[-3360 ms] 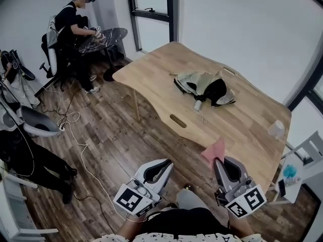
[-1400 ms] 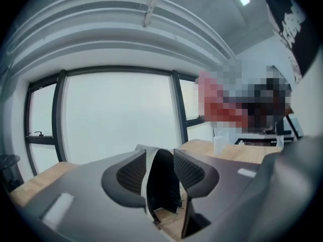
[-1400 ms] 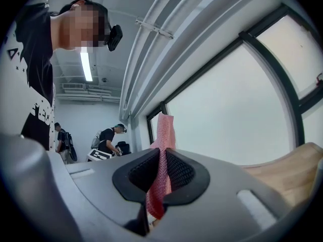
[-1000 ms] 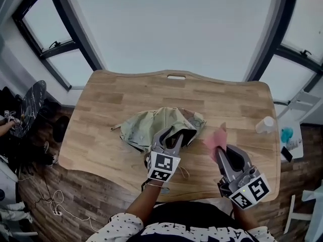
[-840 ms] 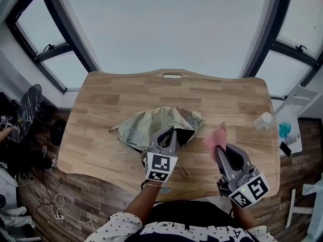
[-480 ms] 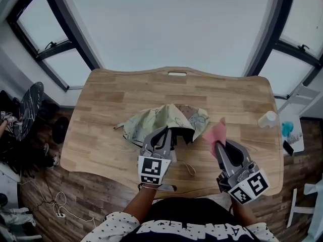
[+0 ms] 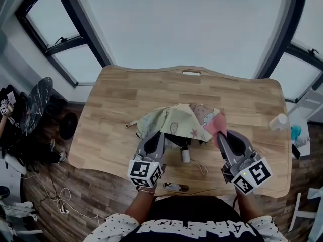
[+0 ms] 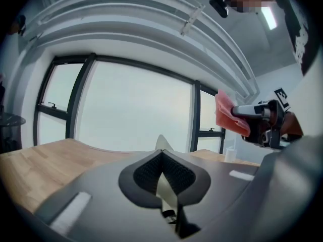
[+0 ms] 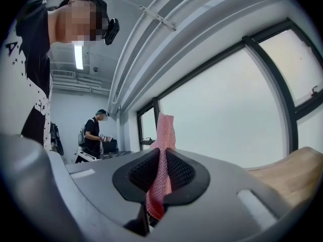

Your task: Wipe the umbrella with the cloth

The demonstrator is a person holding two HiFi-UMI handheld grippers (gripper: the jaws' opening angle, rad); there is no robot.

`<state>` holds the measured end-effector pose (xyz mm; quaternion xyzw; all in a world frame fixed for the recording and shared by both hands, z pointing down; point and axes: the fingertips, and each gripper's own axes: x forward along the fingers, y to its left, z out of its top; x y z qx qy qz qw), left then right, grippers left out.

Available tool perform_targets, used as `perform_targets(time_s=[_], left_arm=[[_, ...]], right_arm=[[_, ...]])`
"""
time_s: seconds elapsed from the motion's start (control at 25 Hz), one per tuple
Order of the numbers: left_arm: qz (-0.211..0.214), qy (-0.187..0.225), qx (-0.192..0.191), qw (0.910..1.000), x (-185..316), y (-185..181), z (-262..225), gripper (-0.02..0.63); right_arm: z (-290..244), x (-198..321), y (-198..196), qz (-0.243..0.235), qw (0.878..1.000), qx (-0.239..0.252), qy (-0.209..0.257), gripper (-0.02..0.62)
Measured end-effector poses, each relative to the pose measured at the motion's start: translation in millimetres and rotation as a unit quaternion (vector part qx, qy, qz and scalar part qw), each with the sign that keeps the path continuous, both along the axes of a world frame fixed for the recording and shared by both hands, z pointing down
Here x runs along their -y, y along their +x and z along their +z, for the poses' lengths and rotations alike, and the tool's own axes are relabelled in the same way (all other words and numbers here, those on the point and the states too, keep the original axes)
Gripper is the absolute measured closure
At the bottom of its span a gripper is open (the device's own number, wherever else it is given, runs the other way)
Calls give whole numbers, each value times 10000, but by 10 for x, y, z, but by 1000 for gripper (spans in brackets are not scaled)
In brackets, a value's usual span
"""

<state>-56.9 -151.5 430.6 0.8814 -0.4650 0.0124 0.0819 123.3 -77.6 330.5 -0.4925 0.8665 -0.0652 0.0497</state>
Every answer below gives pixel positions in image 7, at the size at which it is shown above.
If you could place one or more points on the pink cloth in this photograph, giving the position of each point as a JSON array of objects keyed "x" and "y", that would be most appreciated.
[{"x": 217, "y": 123}]

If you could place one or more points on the black phone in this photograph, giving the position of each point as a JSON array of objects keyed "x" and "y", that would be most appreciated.
[{"x": 296, "y": 151}]

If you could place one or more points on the white plastic cup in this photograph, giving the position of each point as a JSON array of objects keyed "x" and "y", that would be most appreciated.
[{"x": 277, "y": 122}]

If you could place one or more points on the teal toy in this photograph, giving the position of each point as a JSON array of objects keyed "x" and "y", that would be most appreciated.
[{"x": 295, "y": 132}]

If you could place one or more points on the floral patterned pouch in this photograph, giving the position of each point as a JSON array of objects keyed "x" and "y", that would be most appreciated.
[{"x": 301, "y": 142}]

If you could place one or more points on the white metal frame stand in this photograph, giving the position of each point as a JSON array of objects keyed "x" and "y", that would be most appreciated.
[{"x": 306, "y": 214}]

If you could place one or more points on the pale green cartoon print umbrella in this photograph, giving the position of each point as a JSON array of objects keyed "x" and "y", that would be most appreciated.
[{"x": 176, "y": 120}]

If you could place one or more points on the white side table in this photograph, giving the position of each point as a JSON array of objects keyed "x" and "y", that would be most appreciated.
[{"x": 305, "y": 151}]

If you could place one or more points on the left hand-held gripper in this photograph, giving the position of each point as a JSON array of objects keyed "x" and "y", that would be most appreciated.
[{"x": 143, "y": 173}]

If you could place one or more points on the round black marble table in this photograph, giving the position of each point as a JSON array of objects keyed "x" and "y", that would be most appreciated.
[{"x": 38, "y": 97}]

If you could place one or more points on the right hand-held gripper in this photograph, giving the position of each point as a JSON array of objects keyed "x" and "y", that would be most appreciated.
[{"x": 252, "y": 175}]

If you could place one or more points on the person's right forearm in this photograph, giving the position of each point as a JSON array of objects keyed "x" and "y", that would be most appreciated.
[{"x": 248, "y": 205}]

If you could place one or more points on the white grey equipment pack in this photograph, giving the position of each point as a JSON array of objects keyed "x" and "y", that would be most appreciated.
[{"x": 17, "y": 210}]

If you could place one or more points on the black white star print shirt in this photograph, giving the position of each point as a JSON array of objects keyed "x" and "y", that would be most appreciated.
[{"x": 191, "y": 210}]

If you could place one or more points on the person's grey shoe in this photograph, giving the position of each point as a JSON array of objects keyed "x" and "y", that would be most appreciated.
[{"x": 172, "y": 186}]

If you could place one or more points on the person's left forearm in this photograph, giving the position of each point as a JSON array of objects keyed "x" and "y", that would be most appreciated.
[{"x": 140, "y": 203}]

